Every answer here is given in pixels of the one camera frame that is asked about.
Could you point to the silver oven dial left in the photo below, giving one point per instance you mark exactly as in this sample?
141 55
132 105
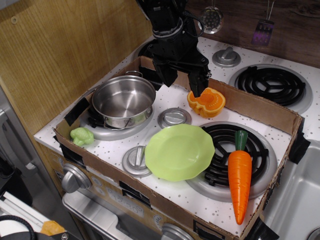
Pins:
74 179

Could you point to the light green plastic plate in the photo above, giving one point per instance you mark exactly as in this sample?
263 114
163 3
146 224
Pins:
180 152

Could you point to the stainless steel pot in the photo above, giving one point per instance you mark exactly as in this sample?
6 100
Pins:
124 101

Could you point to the front right black burner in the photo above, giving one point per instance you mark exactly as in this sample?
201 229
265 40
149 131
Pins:
213 182

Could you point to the back right black burner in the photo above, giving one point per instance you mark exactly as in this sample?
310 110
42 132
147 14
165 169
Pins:
279 84

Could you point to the black burner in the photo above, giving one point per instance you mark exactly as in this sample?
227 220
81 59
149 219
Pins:
213 182
143 50
279 84

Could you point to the green plastic broccoli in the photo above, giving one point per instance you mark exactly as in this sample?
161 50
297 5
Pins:
82 136

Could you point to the silver oven door handle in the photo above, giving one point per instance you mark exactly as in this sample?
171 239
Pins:
105 220

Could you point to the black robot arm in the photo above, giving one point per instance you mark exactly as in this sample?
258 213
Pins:
166 12

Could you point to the silver front stove knob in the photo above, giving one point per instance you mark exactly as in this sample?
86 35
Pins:
133 162

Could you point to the hanging purple slotted spatula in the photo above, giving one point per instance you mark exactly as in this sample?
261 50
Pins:
264 28

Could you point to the hanging silver strainer ladle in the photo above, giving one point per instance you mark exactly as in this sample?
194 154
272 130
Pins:
211 19

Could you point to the grey toy sink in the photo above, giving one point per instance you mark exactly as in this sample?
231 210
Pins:
293 210

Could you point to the silver oven dial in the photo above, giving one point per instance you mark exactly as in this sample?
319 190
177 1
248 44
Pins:
173 232
74 179

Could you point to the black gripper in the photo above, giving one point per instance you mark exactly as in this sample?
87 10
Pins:
176 50

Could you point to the back left black burner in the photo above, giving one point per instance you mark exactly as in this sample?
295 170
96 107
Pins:
143 50

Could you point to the orange plastic carrot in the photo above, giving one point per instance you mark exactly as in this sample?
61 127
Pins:
239 176

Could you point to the silver oven dial right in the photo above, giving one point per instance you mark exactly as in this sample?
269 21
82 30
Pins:
173 232

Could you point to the silver back stove knob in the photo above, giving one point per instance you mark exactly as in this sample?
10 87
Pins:
226 58

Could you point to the orange object bottom left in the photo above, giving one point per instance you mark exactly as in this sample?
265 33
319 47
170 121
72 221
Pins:
51 228

